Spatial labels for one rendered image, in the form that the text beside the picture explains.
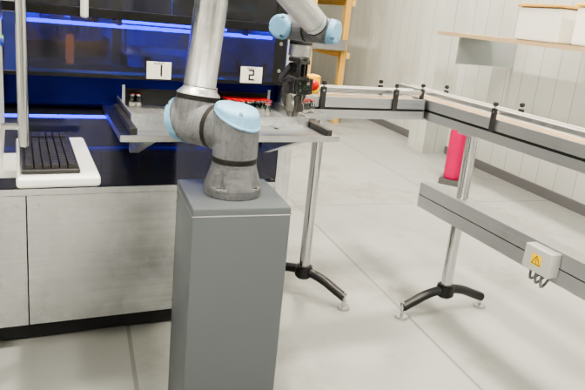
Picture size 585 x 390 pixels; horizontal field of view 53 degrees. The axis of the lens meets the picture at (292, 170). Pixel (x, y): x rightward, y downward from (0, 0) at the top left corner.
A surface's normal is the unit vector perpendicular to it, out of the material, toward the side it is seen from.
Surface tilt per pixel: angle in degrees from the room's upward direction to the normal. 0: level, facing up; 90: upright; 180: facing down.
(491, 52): 90
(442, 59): 90
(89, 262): 90
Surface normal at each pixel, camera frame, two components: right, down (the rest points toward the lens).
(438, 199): -0.91, 0.02
